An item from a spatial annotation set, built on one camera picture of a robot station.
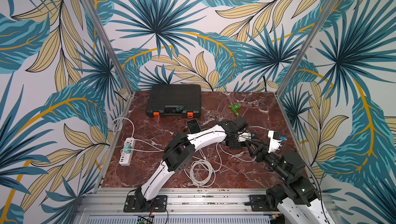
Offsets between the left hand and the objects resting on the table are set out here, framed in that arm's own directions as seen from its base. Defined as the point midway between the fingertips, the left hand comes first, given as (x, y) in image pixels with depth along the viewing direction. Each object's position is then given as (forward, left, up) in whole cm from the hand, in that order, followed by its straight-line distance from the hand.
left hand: (237, 140), depth 89 cm
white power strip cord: (+13, +68, -1) cm, 69 cm away
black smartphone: (+12, +26, -5) cm, 29 cm away
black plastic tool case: (+27, +39, +2) cm, 48 cm away
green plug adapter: (-5, +62, +1) cm, 62 cm away
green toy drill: (+28, -3, -4) cm, 28 cm away
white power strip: (-10, +62, -4) cm, 63 cm away
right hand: (-11, +2, +17) cm, 21 cm away
